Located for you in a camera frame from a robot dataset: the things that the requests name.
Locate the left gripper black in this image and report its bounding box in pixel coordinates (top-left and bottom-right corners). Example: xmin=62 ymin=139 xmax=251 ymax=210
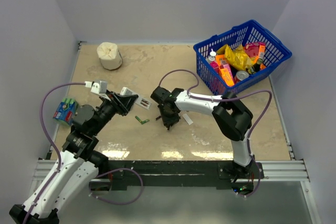
xmin=91 ymin=89 xmax=138 ymax=135

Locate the white remote control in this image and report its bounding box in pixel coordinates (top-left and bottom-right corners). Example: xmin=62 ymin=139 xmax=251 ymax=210
xmin=120 ymin=87 xmax=153 ymax=110

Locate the white battery cover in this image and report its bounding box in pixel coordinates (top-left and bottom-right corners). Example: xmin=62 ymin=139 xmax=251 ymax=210
xmin=182 ymin=114 xmax=193 ymax=125

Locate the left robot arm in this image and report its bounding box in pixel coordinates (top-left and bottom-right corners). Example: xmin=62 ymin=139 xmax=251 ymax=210
xmin=9 ymin=91 xmax=138 ymax=223

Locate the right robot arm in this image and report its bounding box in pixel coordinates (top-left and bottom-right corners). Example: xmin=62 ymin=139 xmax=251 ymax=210
xmin=151 ymin=87 xmax=253 ymax=178

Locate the white tissue roll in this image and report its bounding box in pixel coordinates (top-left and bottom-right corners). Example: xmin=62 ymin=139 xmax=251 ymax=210
xmin=97 ymin=42 xmax=122 ymax=70

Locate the battery multipack blue green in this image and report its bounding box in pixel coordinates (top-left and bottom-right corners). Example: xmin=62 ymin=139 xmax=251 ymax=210
xmin=53 ymin=98 xmax=79 ymax=126

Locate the orange box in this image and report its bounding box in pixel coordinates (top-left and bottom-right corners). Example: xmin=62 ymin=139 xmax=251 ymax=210
xmin=215 ymin=55 xmax=235 ymax=87

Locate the white bottle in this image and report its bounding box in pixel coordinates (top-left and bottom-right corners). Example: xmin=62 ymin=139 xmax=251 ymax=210
xmin=206 ymin=49 xmax=217 ymax=64

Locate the red soda can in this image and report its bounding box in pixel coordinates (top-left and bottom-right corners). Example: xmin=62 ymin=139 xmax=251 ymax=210
xmin=234 ymin=70 xmax=249 ymax=84

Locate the yellow snack bag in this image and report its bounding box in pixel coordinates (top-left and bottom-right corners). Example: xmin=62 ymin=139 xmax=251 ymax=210
xmin=216 ymin=44 xmax=253 ymax=71

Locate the dark glass bottle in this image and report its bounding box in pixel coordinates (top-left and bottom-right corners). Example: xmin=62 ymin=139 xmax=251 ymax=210
xmin=247 ymin=58 xmax=263 ymax=74

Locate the orange tall carton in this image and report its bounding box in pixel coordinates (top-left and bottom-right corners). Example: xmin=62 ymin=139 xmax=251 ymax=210
xmin=258 ymin=42 xmax=266 ymax=62

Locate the blue plastic basket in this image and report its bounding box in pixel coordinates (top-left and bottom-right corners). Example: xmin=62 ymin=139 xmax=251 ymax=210
xmin=193 ymin=19 xmax=292 ymax=95

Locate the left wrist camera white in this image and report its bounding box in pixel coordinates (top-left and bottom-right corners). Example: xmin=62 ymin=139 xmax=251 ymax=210
xmin=90 ymin=80 xmax=110 ymax=100

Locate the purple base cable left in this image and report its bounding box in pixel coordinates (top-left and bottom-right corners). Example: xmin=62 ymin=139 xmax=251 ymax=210
xmin=88 ymin=167 xmax=144 ymax=206

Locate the black base frame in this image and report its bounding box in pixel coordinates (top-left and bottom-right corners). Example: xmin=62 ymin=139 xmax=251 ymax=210
xmin=99 ymin=160 xmax=264 ymax=195

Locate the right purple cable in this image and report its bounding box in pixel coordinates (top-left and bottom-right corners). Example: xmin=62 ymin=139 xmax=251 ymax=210
xmin=159 ymin=69 xmax=272 ymax=198

